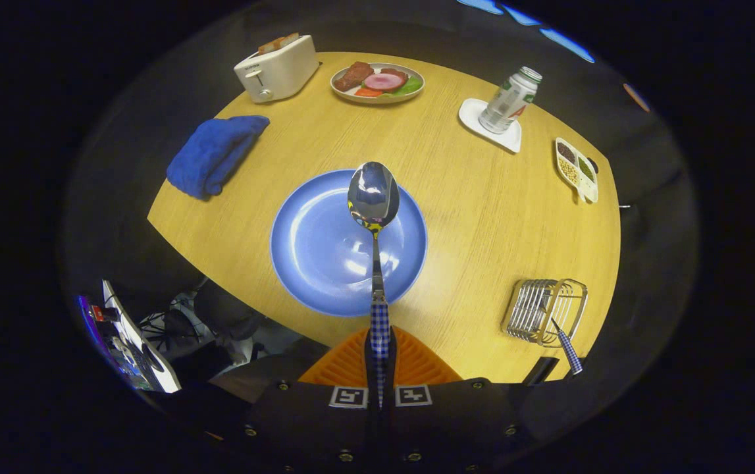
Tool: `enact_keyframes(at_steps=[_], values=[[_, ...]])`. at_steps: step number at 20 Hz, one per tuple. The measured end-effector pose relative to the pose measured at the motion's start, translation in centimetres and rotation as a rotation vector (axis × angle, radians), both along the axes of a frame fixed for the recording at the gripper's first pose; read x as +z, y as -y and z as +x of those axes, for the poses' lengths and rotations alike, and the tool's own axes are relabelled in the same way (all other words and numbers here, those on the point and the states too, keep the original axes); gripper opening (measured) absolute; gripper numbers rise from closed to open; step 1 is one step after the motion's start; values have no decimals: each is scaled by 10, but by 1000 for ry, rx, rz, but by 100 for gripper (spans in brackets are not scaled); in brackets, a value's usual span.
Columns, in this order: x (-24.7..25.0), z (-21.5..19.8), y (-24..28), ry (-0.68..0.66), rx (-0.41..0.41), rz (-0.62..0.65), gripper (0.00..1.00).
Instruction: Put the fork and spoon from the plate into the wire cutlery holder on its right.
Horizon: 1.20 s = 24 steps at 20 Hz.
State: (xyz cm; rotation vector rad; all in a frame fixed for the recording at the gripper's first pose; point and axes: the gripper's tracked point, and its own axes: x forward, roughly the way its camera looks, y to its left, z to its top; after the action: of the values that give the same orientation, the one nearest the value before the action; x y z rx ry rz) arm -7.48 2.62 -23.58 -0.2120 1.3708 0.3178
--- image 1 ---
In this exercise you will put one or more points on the white divided tray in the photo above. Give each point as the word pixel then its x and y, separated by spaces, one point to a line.
pixel 589 193

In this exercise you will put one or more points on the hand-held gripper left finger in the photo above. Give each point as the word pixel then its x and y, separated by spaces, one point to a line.
pixel 311 428

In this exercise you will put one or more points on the black round table grommet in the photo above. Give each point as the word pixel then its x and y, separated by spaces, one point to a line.
pixel 594 164

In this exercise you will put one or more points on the white toaster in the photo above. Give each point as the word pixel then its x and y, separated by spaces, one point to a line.
pixel 285 69

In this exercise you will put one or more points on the white square coaster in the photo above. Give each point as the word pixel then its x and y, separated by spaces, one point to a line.
pixel 472 115

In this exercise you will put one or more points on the pile of green beans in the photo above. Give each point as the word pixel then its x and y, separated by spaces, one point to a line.
pixel 586 170

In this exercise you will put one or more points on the pink ham slice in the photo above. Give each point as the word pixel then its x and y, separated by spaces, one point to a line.
pixel 384 82

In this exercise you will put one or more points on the small brown meat slice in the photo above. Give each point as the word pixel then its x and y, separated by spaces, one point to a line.
pixel 395 72

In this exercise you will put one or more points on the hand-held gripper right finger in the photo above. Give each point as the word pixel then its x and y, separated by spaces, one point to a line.
pixel 456 428

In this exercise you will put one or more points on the orange tomato slice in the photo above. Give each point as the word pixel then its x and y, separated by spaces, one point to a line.
pixel 367 93

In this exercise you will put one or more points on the white green drink bottle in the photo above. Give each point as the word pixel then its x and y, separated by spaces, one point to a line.
pixel 509 102

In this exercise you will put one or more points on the pile of dark beans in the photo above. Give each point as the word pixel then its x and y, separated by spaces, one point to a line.
pixel 566 153

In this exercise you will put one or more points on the brown toast slice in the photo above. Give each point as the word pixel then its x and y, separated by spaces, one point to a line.
pixel 270 47
pixel 288 39

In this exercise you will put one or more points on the large brown meat slice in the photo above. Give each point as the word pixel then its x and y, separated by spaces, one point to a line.
pixel 353 76

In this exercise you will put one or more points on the computer monitor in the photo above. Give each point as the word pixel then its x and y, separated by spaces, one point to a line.
pixel 127 342

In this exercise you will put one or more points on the blue round plate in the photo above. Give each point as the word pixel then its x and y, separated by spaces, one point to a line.
pixel 318 250

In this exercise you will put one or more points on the pile of yellow beans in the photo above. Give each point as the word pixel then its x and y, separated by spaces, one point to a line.
pixel 570 172

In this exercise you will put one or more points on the green lettuce leaf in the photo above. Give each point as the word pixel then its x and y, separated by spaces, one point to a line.
pixel 410 87

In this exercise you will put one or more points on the black table bracket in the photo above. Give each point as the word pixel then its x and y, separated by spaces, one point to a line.
pixel 540 370

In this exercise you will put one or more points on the small beige food plate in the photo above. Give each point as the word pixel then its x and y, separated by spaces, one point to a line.
pixel 344 93

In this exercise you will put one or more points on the folded blue cloth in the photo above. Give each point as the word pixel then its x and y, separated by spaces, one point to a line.
pixel 212 155

